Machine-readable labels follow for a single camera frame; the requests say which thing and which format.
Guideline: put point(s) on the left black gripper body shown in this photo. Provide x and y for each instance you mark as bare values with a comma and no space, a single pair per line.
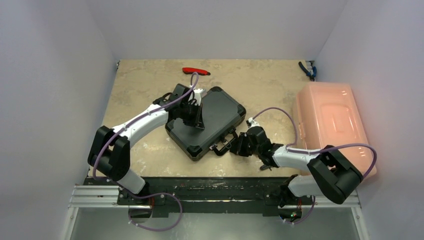
189,114

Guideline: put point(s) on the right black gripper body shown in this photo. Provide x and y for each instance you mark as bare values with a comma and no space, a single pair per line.
243,144

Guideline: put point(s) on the black poker set case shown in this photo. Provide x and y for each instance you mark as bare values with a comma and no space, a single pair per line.
221,114

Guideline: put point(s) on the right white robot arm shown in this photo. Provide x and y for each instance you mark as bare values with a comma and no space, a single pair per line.
330,173

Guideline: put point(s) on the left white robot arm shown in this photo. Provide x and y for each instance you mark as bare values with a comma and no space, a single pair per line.
110,149

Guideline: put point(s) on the red utility knife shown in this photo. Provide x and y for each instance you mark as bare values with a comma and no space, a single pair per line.
191,70

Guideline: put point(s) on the orange translucent storage bin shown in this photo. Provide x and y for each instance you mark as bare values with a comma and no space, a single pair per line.
326,113

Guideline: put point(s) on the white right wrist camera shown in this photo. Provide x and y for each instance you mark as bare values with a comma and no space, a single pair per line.
251,122

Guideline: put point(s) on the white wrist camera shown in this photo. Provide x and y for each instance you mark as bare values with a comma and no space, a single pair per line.
197,95
251,122

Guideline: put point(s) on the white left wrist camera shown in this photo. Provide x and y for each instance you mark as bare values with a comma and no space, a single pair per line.
197,95

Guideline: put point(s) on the black wire stripper pliers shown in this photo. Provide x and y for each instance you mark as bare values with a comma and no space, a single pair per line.
265,165

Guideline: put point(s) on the black table front rail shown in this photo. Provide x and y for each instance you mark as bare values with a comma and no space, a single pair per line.
212,195

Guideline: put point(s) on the blue handled pliers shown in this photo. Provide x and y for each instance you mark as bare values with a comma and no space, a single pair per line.
310,74

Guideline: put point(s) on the aluminium frame rails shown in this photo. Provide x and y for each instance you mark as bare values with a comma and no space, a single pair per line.
106,196

